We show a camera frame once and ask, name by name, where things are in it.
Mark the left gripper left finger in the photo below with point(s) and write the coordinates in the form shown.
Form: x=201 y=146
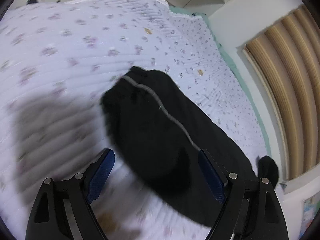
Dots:
x=48 y=217

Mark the floral quilted bedspread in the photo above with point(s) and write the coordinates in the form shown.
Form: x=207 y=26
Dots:
x=58 y=59

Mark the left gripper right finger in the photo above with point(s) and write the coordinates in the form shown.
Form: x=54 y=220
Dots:
x=250 y=209

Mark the black hooded jacket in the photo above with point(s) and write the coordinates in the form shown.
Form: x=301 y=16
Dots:
x=159 y=133

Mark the green bed sheet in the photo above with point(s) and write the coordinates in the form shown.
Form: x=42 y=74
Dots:
x=229 y=61

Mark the colourful wall map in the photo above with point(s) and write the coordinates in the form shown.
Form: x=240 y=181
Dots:
x=310 y=209

